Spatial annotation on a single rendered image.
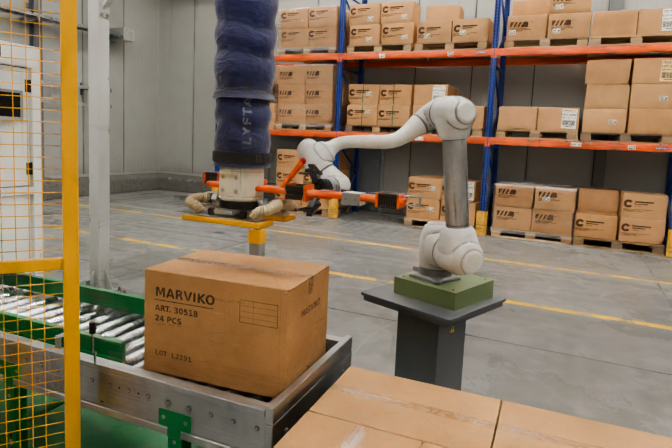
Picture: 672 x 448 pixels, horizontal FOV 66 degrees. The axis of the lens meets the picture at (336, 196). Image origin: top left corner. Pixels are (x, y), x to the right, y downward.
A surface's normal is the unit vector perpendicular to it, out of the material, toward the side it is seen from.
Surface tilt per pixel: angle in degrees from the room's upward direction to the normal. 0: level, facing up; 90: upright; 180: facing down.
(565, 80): 90
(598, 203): 92
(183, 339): 90
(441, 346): 90
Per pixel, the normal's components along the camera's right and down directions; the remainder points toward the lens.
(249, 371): -0.32, 0.09
